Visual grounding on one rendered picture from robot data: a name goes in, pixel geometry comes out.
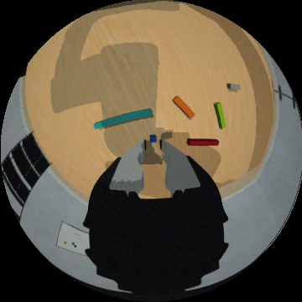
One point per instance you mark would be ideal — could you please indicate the grey rod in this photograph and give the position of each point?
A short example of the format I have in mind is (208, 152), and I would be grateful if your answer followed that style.
(233, 86)

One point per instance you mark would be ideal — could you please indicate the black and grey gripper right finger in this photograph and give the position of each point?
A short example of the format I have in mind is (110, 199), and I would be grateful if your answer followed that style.
(183, 173)

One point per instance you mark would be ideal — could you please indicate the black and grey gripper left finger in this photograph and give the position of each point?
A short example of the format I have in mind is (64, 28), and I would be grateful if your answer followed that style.
(124, 175)

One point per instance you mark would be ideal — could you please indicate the turquoise rod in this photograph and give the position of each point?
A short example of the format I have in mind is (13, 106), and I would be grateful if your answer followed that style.
(123, 117)

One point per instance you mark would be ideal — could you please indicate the green rectangular bar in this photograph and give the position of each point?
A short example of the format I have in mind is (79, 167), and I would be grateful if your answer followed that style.
(220, 115)

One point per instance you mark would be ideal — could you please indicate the dark red rod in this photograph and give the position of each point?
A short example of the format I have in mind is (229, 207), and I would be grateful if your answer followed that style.
(202, 142)

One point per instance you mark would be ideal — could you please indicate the orange rod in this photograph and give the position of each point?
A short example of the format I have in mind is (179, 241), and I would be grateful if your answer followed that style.
(181, 104)

